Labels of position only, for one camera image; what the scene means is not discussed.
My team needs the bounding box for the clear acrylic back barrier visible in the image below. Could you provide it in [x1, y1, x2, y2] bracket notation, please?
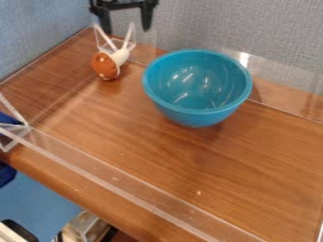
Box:
[221, 47, 323, 124]

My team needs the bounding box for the clear acrylic barrier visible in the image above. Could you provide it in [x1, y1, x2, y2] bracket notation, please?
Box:
[0, 123, 265, 242]
[221, 47, 323, 124]

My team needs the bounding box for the blue cloth object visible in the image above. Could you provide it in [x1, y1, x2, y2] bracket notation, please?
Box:
[0, 112, 23, 189]

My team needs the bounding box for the blue plastic bowl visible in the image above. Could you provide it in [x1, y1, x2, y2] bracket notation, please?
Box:
[143, 49, 253, 128]

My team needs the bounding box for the black and white object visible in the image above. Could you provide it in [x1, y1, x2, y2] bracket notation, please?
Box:
[0, 219, 39, 242]

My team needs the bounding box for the brown spotted toy mushroom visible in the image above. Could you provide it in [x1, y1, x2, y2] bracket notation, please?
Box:
[91, 49, 130, 80]

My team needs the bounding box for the clear acrylic front barrier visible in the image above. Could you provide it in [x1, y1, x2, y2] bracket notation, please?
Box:
[0, 123, 265, 242]

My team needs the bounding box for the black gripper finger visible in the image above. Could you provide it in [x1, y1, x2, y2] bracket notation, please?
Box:
[142, 0, 157, 31]
[91, 7, 113, 34]

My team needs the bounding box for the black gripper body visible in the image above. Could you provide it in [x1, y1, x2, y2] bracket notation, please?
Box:
[90, 0, 159, 10]

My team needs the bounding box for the clear acrylic corner bracket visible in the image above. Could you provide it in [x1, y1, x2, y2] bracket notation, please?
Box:
[93, 23, 137, 54]

